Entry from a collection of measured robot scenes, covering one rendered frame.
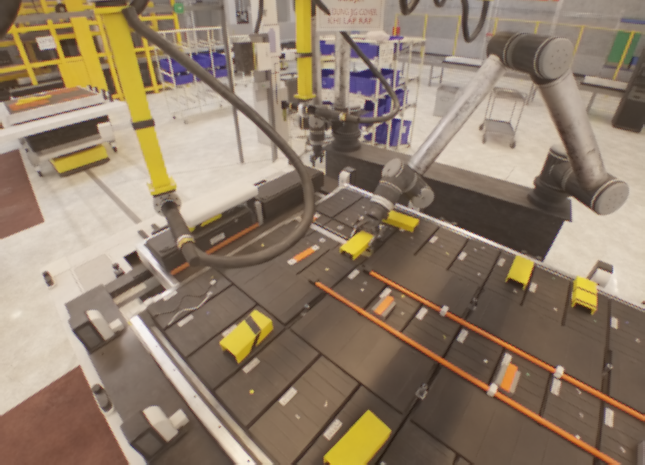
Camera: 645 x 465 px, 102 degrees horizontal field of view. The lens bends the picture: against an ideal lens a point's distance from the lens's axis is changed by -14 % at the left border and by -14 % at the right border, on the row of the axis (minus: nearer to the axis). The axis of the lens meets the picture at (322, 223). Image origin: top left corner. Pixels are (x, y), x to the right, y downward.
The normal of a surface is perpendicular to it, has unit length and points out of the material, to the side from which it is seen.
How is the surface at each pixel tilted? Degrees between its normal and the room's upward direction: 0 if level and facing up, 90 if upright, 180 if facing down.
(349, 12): 90
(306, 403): 0
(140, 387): 0
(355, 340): 0
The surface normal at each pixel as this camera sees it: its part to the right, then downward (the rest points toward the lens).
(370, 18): 0.21, 0.56
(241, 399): 0.00, -0.82
